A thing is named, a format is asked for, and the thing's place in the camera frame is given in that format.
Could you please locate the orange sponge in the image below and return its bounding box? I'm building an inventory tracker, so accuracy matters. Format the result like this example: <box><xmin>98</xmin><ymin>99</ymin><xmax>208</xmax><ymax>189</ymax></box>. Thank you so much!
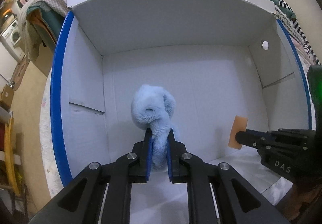
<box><xmin>228</xmin><ymin>116</ymin><xmax>248</xmax><ymax>149</ymax></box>

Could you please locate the light blue fluffy scrunchie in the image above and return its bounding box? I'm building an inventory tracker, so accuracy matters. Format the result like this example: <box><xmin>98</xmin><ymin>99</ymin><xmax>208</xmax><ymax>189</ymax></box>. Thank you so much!
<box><xmin>131</xmin><ymin>84</ymin><xmax>180</xmax><ymax>171</ymax></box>

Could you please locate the right hand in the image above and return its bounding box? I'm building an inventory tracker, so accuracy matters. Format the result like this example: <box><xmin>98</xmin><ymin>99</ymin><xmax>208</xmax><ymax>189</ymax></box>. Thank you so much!
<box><xmin>282</xmin><ymin>184</ymin><xmax>321</xmax><ymax>221</ymax></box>

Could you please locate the white cartoon print bedsheet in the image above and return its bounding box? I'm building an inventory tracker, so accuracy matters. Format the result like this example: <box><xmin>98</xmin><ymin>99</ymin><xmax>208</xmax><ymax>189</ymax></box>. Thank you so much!
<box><xmin>39</xmin><ymin>75</ymin><xmax>293</xmax><ymax>206</ymax></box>

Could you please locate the white cardboard box blue rim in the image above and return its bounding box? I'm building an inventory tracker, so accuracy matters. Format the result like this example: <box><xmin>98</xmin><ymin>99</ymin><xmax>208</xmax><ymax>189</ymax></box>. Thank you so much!
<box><xmin>50</xmin><ymin>0</ymin><xmax>316</xmax><ymax>194</ymax></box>

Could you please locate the black white striped blanket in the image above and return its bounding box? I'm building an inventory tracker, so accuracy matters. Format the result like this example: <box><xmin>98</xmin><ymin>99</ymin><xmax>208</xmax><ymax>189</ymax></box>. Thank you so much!
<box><xmin>274</xmin><ymin>0</ymin><xmax>321</xmax><ymax>65</ymax></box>

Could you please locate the yellow wooden chair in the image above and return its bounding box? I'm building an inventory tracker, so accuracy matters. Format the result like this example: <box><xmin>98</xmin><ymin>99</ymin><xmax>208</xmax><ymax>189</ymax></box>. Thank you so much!
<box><xmin>4</xmin><ymin>117</ymin><xmax>20</xmax><ymax>197</ymax></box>

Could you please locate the brown cardboard box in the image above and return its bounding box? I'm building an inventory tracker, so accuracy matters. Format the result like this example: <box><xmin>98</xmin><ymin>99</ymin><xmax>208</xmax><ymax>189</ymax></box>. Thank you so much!
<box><xmin>0</xmin><ymin>85</ymin><xmax>14</xmax><ymax>111</ymax></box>

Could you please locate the white washing machine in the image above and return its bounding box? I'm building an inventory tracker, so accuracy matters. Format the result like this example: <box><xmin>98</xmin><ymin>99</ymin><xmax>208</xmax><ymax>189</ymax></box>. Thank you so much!
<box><xmin>1</xmin><ymin>18</ymin><xmax>25</xmax><ymax>63</ymax></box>

